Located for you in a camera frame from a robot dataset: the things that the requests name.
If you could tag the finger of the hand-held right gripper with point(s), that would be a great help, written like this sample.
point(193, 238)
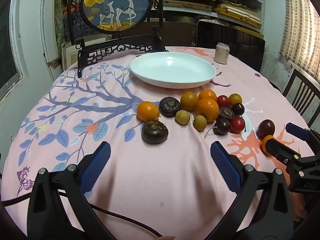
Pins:
point(296, 131)
point(280, 151)

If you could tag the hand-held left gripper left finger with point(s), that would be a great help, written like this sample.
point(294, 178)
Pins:
point(96, 165)

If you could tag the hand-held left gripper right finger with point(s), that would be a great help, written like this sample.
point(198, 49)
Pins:
point(225, 166)

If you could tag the small orange kumquat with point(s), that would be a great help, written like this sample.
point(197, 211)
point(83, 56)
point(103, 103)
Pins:
point(264, 143)

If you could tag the large dark purple plum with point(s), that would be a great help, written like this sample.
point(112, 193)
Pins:
point(266, 128)

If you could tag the dark cherry with stem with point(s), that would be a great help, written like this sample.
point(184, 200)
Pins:
point(222, 126)

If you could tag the red cherry tomato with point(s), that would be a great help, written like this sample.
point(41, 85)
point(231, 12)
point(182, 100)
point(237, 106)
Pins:
point(222, 100)
point(237, 124)

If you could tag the dark brown water chestnut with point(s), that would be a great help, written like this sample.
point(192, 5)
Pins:
point(170, 107)
point(155, 131)

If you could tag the yellow cherry tomato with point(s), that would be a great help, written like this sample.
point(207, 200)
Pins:
point(235, 98)

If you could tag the yellow-orange round kumquat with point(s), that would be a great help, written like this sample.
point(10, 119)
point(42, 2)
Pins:
point(189, 101)

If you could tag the orange oval kumquat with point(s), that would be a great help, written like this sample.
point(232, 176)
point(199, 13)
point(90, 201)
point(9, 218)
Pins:
point(148, 110)

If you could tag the white round plate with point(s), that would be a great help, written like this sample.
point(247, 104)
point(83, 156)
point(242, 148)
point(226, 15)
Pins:
point(172, 70)

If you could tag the person's right hand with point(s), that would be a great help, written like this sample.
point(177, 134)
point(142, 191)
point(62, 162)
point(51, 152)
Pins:
point(299, 205)

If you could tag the dark wooden chair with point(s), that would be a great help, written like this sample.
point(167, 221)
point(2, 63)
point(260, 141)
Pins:
point(303, 90)

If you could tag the tan longan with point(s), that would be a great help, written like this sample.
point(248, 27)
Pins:
point(181, 117)
point(200, 123)

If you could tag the small dark water chestnut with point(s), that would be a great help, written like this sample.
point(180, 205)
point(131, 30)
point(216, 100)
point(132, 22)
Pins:
point(226, 113)

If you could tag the orange mandarin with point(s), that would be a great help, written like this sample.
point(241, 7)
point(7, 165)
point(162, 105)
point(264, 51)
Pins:
point(207, 94)
point(208, 110)

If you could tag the pink printed tablecloth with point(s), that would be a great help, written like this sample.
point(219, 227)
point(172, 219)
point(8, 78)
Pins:
point(160, 175)

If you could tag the pale pink drink can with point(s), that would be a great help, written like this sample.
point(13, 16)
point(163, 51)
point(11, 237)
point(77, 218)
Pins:
point(221, 53)

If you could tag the white framed window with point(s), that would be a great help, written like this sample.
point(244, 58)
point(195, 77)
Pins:
point(8, 55)

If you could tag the stack of bamboo-edged frames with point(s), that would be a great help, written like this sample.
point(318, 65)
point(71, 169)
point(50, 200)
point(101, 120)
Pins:
point(212, 0)

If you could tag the round deer screen black stand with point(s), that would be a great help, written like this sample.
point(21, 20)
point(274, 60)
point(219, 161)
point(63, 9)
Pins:
point(117, 5)

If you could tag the leaning pale picture frame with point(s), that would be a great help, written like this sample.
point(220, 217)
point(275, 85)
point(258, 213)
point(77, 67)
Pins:
point(71, 52)

